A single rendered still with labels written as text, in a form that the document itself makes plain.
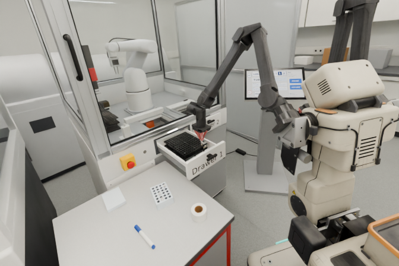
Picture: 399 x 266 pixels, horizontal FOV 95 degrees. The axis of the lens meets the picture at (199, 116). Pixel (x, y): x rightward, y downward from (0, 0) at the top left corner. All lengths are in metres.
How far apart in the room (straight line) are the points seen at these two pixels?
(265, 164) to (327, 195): 1.25
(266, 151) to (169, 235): 1.45
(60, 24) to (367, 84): 1.15
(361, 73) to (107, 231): 1.16
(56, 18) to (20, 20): 3.23
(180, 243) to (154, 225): 0.15
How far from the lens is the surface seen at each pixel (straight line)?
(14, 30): 4.18
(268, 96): 0.77
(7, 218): 1.01
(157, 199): 0.99
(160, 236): 0.92
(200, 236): 0.89
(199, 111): 0.99
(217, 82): 0.98
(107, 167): 1.15
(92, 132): 1.05
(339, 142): 0.77
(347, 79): 0.80
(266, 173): 2.28
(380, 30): 4.25
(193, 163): 0.98
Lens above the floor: 1.50
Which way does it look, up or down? 23 degrees down
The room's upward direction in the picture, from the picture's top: 4 degrees counter-clockwise
